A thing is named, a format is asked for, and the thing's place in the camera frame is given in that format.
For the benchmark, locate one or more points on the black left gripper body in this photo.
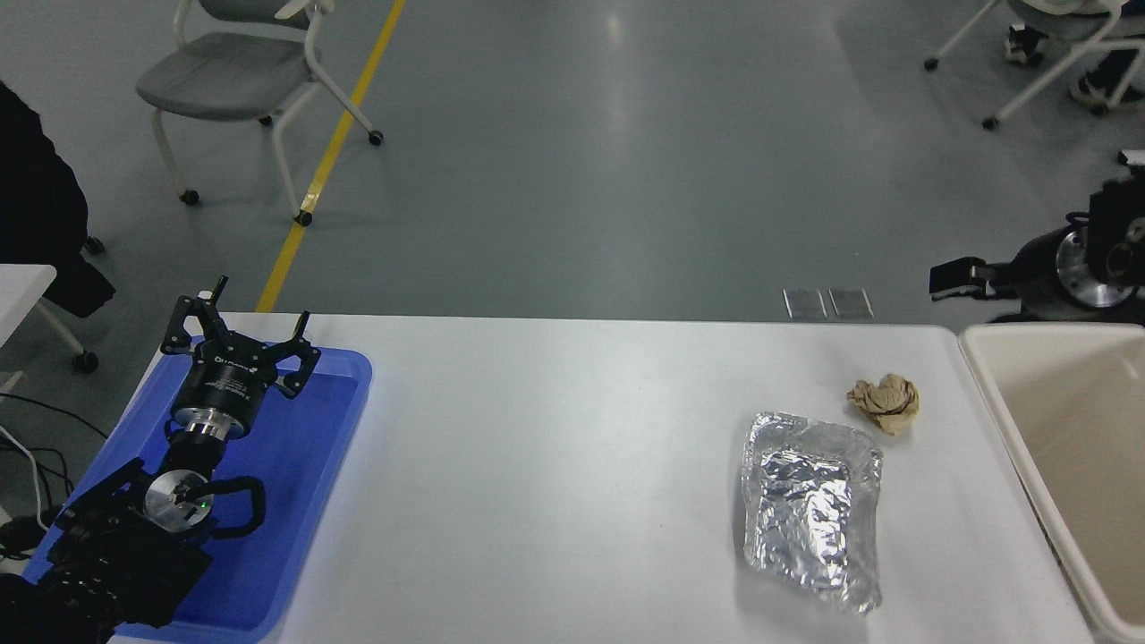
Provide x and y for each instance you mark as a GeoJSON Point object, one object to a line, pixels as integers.
{"type": "Point", "coordinates": [224, 385]}

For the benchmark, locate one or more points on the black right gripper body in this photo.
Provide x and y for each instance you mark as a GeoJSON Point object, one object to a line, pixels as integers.
{"type": "Point", "coordinates": [1038, 273]}

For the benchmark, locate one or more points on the blue plastic tray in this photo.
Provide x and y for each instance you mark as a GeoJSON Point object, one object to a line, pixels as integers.
{"type": "Point", "coordinates": [295, 465]}

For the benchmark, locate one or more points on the metal floor socket plate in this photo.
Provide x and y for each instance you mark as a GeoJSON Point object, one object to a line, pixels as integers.
{"type": "Point", "coordinates": [850, 303]}
{"type": "Point", "coordinates": [805, 303]}

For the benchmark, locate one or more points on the black chair caster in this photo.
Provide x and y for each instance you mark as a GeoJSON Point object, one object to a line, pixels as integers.
{"type": "Point", "coordinates": [94, 245]}

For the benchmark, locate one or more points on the crumpled tan paper ball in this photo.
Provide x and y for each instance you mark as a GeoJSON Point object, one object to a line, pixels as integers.
{"type": "Point", "coordinates": [883, 404]}

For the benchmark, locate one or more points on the small white floor object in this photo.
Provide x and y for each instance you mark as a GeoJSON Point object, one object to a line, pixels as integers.
{"type": "Point", "coordinates": [1132, 157]}

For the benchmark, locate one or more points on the large pale bin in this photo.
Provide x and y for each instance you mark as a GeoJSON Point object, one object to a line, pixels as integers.
{"type": "Point", "coordinates": [1073, 429]}

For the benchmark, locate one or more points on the person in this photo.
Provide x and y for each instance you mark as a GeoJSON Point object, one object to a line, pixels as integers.
{"type": "Point", "coordinates": [1024, 43]}
{"type": "Point", "coordinates": [36, 206]}

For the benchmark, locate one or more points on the silver foil tray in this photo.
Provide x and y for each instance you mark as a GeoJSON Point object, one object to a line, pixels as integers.
{"type": "Point", "coordinates": [805, 501]}

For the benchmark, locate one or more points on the white-frame wheeled chair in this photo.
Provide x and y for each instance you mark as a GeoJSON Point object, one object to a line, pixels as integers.
{"type": "Point", "coordinates": [1064, 16]}

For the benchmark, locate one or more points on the grey seat white-frame chair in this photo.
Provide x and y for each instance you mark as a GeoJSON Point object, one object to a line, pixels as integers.
{"type": "Point", "coordinates": [224, 73]}

